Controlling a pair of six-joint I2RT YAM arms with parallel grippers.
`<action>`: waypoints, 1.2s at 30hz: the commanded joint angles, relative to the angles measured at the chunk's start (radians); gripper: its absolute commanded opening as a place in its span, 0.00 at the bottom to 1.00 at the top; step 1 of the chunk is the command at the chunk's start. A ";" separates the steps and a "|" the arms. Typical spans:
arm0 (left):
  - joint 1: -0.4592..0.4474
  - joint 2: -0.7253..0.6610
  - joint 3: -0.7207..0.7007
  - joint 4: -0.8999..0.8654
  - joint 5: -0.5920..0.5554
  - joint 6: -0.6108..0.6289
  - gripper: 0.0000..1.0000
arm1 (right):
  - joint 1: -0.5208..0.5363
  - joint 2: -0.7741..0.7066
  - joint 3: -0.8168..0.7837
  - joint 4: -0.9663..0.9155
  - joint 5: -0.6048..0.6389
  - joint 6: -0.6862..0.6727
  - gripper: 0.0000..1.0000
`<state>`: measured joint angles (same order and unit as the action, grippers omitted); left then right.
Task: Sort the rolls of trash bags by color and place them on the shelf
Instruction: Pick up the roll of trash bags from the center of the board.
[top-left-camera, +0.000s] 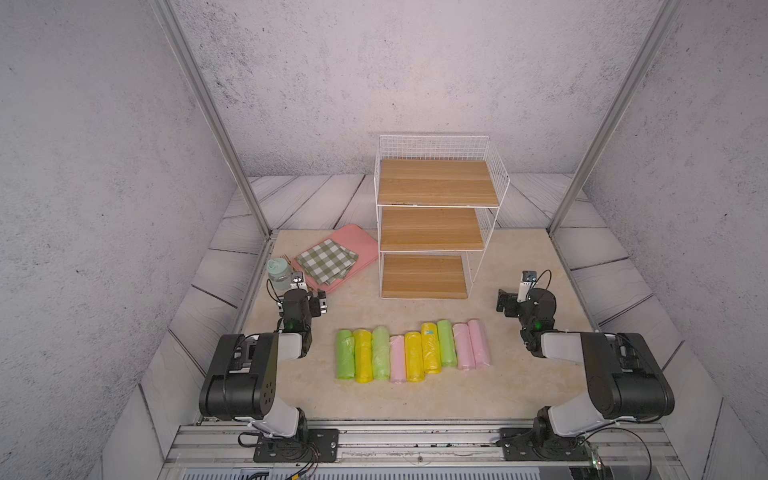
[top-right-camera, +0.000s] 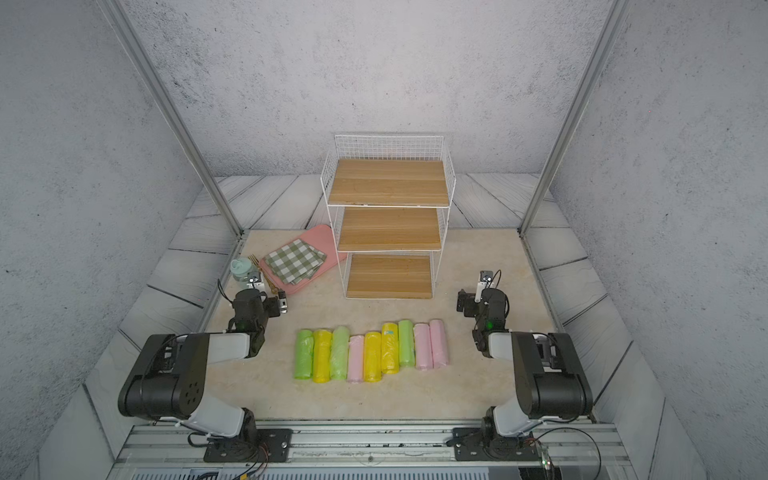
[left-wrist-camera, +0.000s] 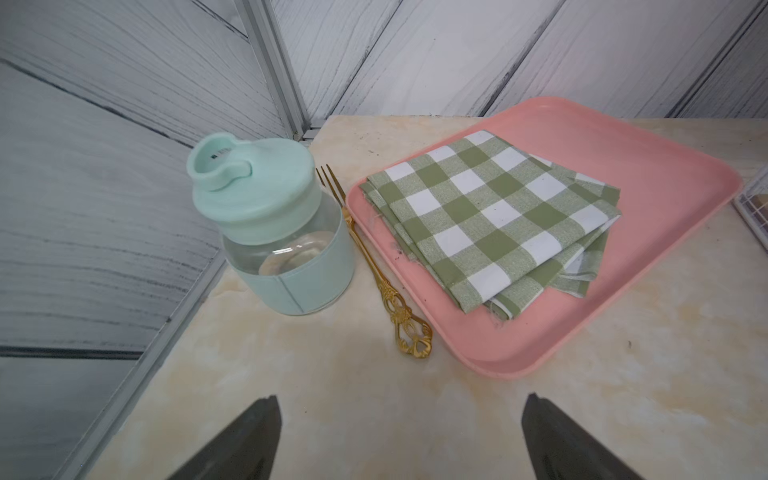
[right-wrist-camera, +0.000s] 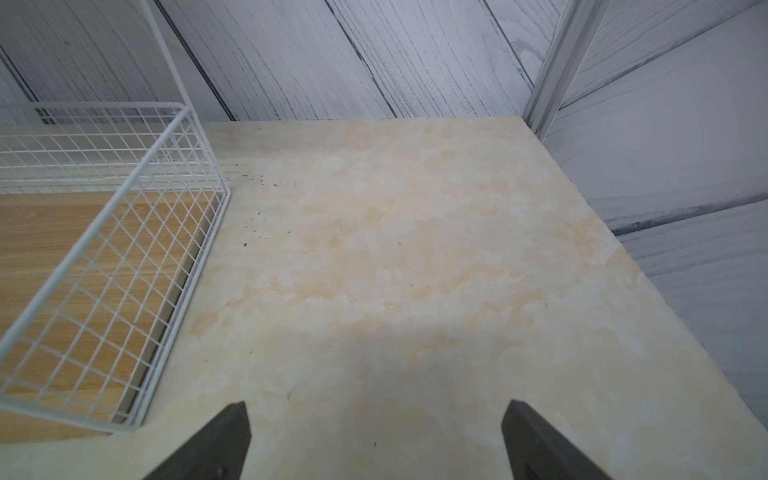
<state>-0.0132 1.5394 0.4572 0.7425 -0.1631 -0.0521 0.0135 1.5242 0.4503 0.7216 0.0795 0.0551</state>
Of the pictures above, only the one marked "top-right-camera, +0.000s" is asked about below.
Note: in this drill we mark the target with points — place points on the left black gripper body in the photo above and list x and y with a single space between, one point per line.
264 293

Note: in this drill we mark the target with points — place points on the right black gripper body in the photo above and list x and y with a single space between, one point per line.
471 301

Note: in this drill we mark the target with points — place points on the pink bag roll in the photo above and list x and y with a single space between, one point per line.
355 366
423 347
439 343

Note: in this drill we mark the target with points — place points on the light green bag roll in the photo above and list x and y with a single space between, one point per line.
339 353

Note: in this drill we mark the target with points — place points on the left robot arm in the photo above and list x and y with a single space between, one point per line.
167 383

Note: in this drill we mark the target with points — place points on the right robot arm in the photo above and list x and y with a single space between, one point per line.
549 379

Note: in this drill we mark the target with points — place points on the gold fork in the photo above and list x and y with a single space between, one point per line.
265 277

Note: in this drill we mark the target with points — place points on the bright green bag roll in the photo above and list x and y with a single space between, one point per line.
303 355

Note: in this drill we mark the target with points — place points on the green checkered cloth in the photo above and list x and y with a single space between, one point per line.
295 262

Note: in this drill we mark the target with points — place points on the mint green jar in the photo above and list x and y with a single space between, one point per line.
241 269

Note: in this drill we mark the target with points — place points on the yellow bag roll left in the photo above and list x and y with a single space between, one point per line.
323 340

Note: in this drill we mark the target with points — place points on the green bag roll right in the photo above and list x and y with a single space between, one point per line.
406 343

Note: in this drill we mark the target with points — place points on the yellow bag roll labelled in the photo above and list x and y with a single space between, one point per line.
390 362

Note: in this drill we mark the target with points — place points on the pink cutting board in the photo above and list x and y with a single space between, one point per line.
320 237

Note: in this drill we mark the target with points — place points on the yellow bag roll middle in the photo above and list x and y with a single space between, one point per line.
372 370

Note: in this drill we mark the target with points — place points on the white wire wooden shelf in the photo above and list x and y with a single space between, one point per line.
388 197

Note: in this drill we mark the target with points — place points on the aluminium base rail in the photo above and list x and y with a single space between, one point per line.
435 449

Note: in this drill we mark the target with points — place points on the left frame post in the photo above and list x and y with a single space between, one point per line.
132 45

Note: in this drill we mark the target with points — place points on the frame post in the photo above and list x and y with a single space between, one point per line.
132 45
591 75

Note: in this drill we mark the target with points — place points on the right frame post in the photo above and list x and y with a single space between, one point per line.
591 75

